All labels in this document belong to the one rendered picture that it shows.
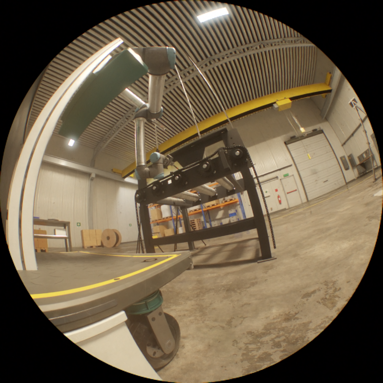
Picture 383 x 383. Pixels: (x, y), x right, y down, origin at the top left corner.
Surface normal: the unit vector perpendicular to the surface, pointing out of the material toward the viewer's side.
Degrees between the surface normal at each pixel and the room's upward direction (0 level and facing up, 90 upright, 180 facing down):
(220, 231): 90
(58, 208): 90
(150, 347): 91
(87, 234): 90
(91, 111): 180
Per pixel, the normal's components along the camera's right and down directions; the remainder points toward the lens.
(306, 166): -0.48, -0.14
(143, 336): 0.85, -0.37
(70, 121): 0.20, 0.94
